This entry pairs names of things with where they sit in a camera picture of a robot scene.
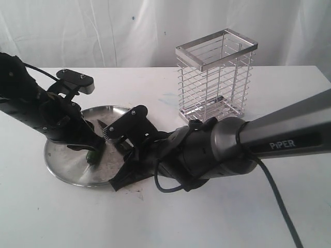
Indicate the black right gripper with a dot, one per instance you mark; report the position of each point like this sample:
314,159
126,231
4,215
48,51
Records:
158,155

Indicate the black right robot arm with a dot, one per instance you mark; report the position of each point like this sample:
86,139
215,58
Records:
202,150

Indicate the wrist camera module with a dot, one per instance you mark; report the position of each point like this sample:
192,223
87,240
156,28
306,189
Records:
133,125
71,84

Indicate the chrome wire utensil rack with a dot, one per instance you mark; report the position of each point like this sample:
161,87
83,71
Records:
213,75

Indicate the white backdrop curtain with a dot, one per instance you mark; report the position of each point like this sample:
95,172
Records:
146,33

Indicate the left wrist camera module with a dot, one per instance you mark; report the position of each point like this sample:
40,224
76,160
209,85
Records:
71,84

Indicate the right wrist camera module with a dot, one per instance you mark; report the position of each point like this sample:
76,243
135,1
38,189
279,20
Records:
133,125

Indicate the black handled paring knife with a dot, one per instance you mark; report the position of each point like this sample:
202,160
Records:
102,125

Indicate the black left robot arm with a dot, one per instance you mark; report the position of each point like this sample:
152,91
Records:
18,89

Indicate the round stainless steel plate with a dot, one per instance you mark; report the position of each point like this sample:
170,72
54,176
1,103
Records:
72,167

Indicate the green cucumber piece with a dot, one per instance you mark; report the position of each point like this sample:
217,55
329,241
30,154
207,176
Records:
94,157

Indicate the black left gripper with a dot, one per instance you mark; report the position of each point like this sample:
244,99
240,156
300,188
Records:
61,121

